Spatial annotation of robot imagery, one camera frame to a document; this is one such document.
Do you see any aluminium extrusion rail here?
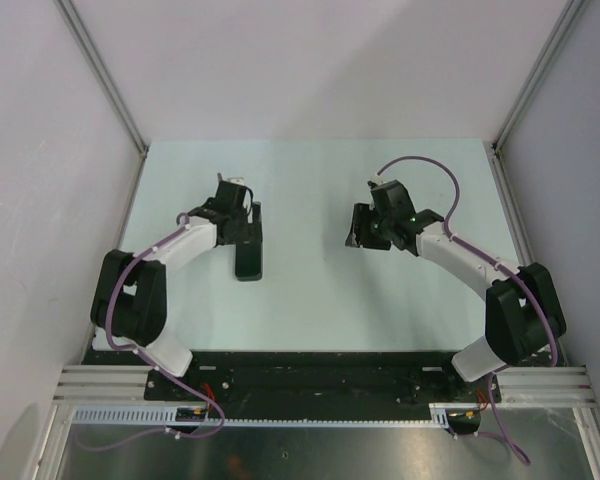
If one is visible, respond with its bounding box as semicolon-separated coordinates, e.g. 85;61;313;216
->
53;366;596;407

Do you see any right aluminium frame post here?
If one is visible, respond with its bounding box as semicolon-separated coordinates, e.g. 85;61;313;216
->
494;0;589;154

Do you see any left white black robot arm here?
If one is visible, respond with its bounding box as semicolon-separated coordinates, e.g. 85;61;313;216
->
90;177;263;400

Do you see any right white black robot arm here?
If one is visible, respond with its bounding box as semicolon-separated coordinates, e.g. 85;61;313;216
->
345;180;567;401

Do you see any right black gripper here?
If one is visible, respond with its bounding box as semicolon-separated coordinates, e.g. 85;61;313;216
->
346;202;394;251

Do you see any black glasses case beige lining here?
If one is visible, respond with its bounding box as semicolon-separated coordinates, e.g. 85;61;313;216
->
234;242;263;282

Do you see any grey slotted cable duct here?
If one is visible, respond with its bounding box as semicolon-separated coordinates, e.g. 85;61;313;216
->
69;402;486;431

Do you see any aluminium frame post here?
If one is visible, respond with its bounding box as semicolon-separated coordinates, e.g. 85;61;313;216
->
54;0;149;157
494;0;589;154

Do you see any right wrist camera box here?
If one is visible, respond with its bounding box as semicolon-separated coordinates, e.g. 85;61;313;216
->
367;174;385;189

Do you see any left aluminium frame post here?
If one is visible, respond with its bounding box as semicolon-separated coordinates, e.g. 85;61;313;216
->
54;0;149;157

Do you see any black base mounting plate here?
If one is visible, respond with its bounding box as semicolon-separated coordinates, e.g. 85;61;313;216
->
82;349;566;422

